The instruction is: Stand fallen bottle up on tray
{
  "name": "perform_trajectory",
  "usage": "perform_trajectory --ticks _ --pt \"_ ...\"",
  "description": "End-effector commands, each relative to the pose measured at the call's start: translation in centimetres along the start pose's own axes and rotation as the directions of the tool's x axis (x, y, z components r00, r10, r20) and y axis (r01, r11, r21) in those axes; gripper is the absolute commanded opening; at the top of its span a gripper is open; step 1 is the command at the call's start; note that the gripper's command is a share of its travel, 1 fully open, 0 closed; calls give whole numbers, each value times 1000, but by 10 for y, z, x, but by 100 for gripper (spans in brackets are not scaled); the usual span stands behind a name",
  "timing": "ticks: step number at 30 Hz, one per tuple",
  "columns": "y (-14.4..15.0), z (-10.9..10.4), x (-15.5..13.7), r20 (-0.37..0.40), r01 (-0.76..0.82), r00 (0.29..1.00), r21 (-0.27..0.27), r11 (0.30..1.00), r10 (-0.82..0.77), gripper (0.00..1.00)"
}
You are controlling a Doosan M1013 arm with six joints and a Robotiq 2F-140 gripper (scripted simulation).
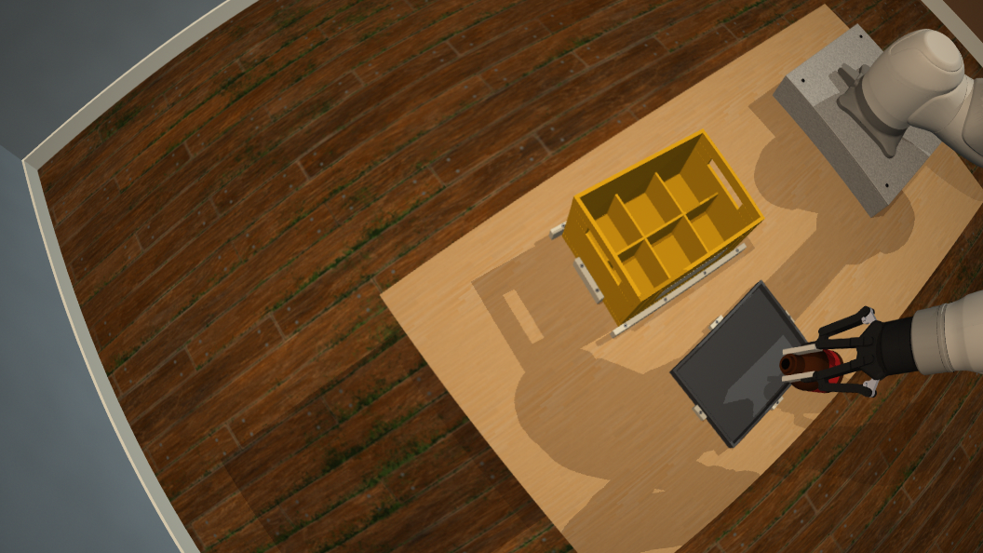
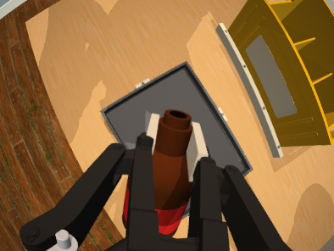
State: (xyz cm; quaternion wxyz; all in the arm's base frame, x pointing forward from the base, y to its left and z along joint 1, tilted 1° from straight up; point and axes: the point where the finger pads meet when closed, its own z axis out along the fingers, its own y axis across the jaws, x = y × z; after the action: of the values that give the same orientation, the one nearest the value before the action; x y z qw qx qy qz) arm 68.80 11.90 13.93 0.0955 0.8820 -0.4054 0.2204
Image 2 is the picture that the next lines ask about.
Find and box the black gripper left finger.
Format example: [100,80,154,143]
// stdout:
[19,114,160,251]

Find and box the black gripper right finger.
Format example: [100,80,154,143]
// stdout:
[186,122,292,251]

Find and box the yellow divided crate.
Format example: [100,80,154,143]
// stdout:
[227,0,334,147]

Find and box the brown bottle with red label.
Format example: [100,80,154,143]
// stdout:
[122,109,193,237]

